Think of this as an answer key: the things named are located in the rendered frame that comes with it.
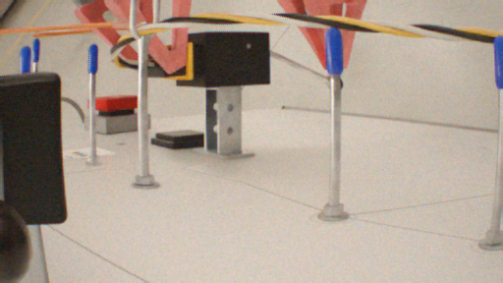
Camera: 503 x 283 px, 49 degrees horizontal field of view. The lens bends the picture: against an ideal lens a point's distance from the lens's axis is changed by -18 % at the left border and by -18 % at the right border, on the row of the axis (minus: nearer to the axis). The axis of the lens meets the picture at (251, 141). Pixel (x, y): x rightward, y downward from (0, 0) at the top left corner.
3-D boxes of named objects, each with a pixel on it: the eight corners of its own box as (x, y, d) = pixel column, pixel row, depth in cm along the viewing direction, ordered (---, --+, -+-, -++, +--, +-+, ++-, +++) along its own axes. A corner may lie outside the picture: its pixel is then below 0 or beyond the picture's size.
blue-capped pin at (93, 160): (106, 165, 44) (106, 42, 43) (88, 167, 43) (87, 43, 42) (99, 162, 45) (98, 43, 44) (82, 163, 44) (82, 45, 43)
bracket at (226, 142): (254, 155, 48) (254, 85, 47) (227, 159, 46) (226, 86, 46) (219, 148, 51) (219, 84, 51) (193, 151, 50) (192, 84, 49)
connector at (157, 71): (218, 73, 46) (218, 45, 46) (161, 78, 43) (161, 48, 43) (194, 73, 49) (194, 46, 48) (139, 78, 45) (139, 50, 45)
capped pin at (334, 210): (312, 219, 29) (312, 26, 28) (322, 212, 31) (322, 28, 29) (344, 221, 29) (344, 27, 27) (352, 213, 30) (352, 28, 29)
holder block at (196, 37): (270, 84, 48) (270, 31, 48) (204, 87, 45) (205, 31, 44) (238, 83, 52) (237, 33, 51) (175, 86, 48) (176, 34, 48)
